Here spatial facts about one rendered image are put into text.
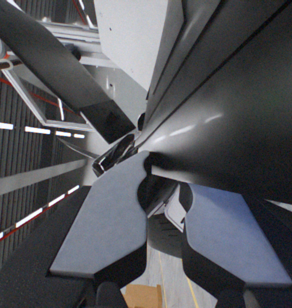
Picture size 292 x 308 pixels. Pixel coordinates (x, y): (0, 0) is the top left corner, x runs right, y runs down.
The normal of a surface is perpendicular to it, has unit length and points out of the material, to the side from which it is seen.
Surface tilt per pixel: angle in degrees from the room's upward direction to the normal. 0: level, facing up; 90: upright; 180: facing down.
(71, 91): 130
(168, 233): 86
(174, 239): 85
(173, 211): 53
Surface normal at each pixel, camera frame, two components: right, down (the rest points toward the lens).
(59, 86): 0.75, -0.54
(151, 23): -0.72, 0.62
